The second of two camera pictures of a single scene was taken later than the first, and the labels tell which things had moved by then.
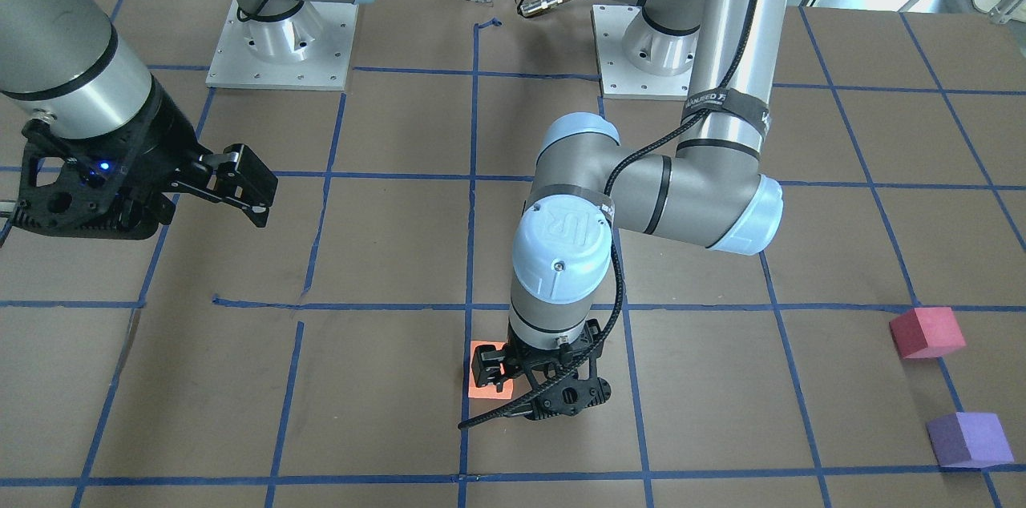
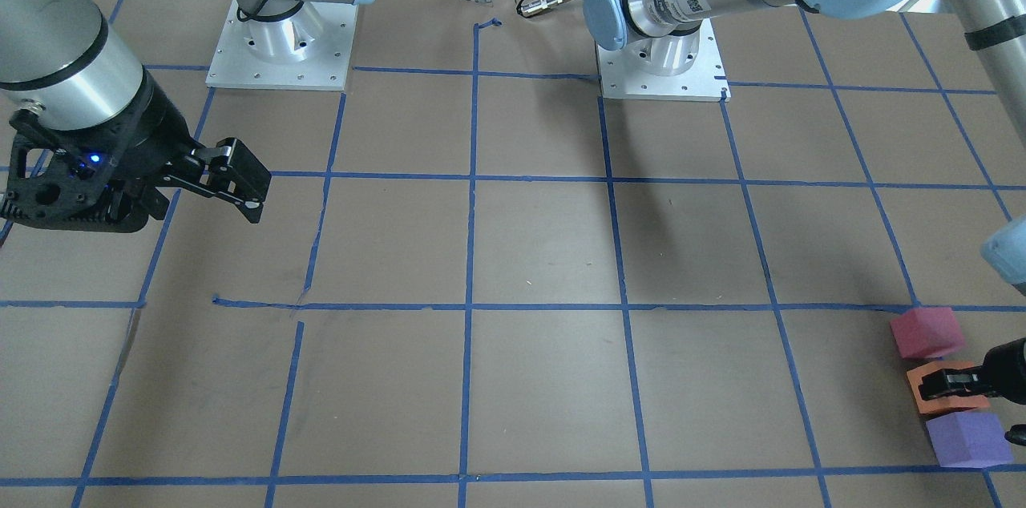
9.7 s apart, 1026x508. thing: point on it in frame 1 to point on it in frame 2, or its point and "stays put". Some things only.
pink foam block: [927, 332] stays put
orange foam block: [490, 391] to [945, 403]
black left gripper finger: [486, 366] to [968, 381]
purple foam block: [969, 440] stays put
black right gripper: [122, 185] stays put
